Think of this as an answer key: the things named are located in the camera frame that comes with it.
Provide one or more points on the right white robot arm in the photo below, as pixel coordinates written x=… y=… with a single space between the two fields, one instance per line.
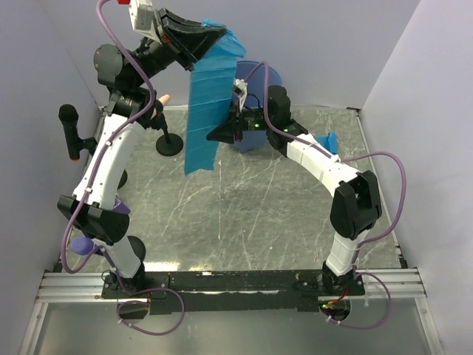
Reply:
x=356 y=204

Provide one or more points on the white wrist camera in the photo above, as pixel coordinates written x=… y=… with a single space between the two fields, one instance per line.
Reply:
x=240 y=89
x=142 y=17

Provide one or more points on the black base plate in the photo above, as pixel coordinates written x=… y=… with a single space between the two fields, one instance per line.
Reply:
x=194 y=291

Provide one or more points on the beige microphone on stand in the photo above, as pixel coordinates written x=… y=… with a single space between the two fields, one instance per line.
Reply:
x=169 y=144

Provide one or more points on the black microphone on stand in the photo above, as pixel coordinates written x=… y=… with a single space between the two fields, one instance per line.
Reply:
x=68 y=117

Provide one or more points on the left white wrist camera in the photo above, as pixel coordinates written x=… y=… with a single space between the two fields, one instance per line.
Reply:
x=142 y=17

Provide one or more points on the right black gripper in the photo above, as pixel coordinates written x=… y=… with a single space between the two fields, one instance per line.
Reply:
x=226 y=132

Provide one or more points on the blue trash bag roll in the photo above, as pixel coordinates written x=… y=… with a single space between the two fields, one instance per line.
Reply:
x=329 y=142

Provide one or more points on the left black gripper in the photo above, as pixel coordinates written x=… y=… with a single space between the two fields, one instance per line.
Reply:
x=191 y=43

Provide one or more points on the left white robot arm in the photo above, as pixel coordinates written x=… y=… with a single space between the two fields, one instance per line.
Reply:
x=133 y=108

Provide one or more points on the aluminium rail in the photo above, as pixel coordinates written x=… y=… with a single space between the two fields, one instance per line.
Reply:
x=402 y=283

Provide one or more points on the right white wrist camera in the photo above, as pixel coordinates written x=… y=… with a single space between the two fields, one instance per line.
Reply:
x=240 y=89

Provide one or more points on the purple microphone on stand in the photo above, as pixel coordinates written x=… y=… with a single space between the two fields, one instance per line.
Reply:
x=83 y=246

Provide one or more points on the purple clear box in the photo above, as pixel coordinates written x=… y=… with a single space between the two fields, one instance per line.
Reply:
x=121 y=207

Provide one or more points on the blue plastic trash bin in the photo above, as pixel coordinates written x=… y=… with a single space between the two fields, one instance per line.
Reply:
x=254 y=140

